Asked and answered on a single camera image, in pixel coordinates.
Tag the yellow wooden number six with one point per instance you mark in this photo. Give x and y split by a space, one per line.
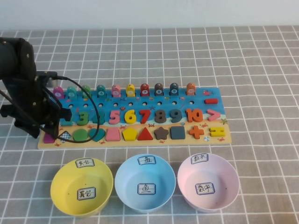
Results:
127 117

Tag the brown wooden star piece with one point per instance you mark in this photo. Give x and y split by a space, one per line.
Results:
161 133

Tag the red wooden number seven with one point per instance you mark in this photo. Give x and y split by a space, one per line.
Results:
146 112

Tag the brown wooden number eight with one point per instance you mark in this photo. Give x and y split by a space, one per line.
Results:
160 116

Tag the dark teal wooden number four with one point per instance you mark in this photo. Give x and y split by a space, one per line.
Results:
101 119

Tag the red wooden triangle piece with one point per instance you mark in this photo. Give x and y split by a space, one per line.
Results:
145 136

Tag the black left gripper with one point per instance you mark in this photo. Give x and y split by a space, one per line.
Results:
30 107

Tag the brown fish peg eight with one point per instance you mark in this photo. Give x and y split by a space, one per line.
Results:
158 89

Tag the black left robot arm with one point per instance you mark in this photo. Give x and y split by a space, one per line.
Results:
14 58

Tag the slate wooden number nine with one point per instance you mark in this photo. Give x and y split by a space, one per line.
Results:
179 115

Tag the yellow labelled plastic bowl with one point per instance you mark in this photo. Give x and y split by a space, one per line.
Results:
70 177

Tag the pink wooden greater-than sign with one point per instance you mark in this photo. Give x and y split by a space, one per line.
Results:
217 115

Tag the yellow fish peg six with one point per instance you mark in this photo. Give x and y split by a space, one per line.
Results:
130 90

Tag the blue labelled plastic bowl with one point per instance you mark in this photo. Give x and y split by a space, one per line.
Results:
130 172

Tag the turquoise fish peg two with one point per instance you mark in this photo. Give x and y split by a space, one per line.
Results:
71 93

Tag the purple fish peg one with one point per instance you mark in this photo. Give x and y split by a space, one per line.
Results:
59 93

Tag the pink wooden number five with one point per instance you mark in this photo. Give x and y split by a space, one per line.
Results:
114 112

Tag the dark teal fish peg four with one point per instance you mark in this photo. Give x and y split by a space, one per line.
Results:
101 91

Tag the slate fish peg nine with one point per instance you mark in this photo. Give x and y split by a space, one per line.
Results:
174 89

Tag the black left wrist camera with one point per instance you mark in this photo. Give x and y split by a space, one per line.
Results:
45 75

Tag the green fish peg three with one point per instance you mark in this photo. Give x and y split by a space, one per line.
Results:
86 93

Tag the yellow wooden equals sign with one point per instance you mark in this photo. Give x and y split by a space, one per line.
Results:
217 132

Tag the pink fish peg five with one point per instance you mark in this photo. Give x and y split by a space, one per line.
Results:
116 91

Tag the pink labelled plastic bowl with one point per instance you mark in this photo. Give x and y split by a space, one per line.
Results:
224 172

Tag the slate wooden square piece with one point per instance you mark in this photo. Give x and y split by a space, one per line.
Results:
177 133

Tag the orange wooden plus sign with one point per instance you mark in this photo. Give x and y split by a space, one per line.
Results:
196 132

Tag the turquoise wooden number two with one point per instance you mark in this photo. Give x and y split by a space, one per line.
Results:
69 123

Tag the yellow wooden pentagon piece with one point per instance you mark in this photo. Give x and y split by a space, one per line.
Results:
130 135

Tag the pink wooden trapezoid piece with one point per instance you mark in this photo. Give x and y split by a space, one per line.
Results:
113 135

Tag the red wooden minus sign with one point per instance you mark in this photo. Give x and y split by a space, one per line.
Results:
211 101

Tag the orange fish peg ten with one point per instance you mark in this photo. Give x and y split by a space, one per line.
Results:
190 89

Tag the magenta wooden rectangle piece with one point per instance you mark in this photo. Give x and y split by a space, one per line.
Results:
48 139

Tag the wooden sea-themed puzzle board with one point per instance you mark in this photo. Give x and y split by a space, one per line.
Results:
168 106

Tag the green wooden circle piece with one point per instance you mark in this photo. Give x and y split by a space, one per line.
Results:
80 135

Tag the teal wooden heart piece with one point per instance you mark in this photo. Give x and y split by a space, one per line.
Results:
100 135

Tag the orange wooden number ten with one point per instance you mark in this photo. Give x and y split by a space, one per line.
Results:
188 115

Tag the green wooden number three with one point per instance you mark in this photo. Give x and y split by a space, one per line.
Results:
86 115

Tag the grey checked tablecloth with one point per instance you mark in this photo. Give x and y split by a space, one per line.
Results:
257 70

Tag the red fish peg seven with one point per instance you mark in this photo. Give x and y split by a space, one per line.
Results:
144 90

